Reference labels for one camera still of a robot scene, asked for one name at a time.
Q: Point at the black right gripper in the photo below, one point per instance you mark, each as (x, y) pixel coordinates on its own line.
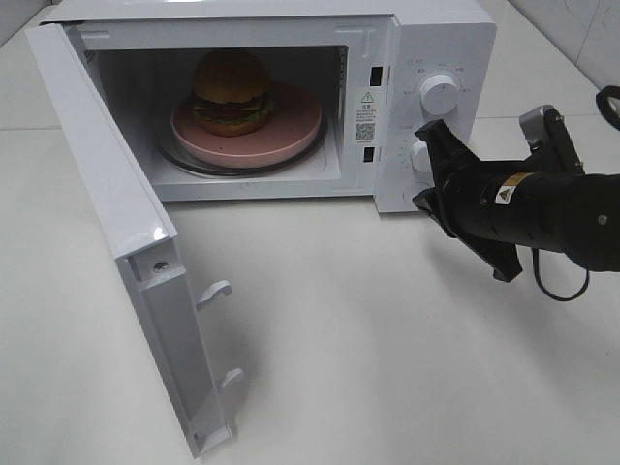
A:
(486, 204)

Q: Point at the round white door release button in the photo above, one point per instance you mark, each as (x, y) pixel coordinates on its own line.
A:
(412, 191)

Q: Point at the white microwave knob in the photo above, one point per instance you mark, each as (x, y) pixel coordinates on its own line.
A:
(439, 93)
(420, 157)

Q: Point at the pink plate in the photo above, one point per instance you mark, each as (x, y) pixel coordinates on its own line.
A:
(291, 128)

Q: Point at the burger with lettuce and tomato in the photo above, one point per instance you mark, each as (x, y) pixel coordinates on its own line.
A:
(231, 93)

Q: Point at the white microwave door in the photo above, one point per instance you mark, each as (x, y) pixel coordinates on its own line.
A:
(141, 238)

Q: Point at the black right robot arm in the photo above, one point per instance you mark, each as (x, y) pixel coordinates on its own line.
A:
(588, 221)

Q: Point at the white microwave oven body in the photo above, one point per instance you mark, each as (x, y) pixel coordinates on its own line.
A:
(363, 60)

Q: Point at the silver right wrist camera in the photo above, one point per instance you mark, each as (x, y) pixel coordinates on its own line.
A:
(534, 129)

